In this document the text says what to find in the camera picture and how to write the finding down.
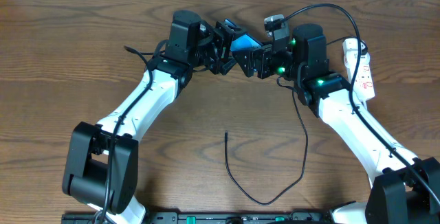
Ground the white USB charger plug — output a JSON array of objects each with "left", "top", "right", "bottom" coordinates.
[{"left": 342, "top": 38, "right": 368, "bottom": 55}]

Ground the black USB charging cable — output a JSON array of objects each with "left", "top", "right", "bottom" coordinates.
[{"left": 223, "top": 35, "right": 369, "bottom": 206}]

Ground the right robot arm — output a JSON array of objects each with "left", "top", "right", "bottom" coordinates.
[{"left": 231, "top": 24, "right": 439, "bottom": 223}]

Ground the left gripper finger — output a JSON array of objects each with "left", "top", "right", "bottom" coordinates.
[
  {"left": 223, "top": 23, "right": 248, "bottom": 42},
  {"left": 219, "top": 57, "right": 237, "bottom": 75}
]

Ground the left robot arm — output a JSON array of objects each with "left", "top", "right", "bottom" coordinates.
[{"left": 62, "top": 10, "right": 246, "bottom": 223}]

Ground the blue Galaxy smartphone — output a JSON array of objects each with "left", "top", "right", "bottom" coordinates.
[{"left": 225, "top": 19, "right": 263, "bottom": 52}]

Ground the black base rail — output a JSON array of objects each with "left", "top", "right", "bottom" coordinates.
[{"left": 61, "top": 211, "right": 331, "bottom": 224}]

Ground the white power strip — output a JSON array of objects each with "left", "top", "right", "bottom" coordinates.
[{"left": 344, "top": 51, "right": 375, "bottom": 102}]

